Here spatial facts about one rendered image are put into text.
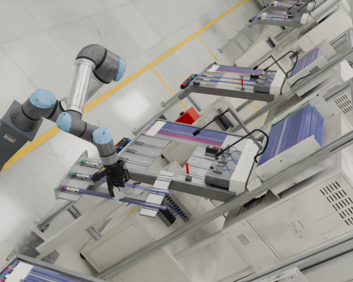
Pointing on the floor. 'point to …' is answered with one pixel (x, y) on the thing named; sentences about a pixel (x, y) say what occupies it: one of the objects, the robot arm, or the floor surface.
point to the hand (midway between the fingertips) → (118, 198)
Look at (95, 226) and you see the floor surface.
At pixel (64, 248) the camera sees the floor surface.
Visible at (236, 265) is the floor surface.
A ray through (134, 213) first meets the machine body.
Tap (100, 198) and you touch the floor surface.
